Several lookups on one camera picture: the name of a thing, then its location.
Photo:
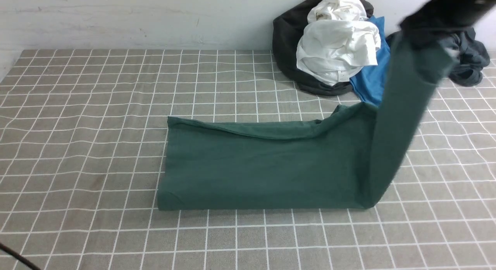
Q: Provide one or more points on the dark grey crumpled shirt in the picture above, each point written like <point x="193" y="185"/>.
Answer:
<point x="472" y="57"/>

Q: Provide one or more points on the blue shirt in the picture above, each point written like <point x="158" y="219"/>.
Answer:
<point x="369" y="83"/>

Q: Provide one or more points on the white crumpled shirt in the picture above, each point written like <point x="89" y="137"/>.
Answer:
<point x="338" y="41"/>

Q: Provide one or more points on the grey checked tablecloth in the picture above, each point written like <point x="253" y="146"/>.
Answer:
<point x="83" y="134"/>

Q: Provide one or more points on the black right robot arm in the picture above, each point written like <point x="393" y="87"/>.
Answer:
<point x="437" y="19"/>

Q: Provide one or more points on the green long-sleeved shirt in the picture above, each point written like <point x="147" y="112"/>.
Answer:
<point x="347" y="160"/>

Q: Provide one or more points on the black crumpled garment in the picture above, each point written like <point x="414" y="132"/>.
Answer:
<point x="288" y="29"/>

